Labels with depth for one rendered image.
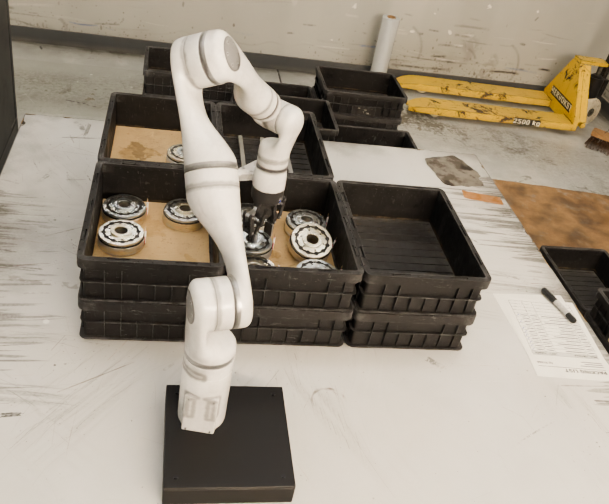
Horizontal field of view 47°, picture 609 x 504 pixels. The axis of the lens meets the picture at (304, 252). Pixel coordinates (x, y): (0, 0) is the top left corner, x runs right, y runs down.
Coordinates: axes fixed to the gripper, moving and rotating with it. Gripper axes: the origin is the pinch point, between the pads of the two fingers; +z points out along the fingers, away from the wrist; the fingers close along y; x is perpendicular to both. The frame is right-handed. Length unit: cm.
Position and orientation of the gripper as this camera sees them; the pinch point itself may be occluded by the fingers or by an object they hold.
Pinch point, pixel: (260, 235)
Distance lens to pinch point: 167.9
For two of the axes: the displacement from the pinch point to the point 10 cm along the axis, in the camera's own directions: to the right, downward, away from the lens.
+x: -8.0, -4.5, 4.0
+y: 5.8, -3.9, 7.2
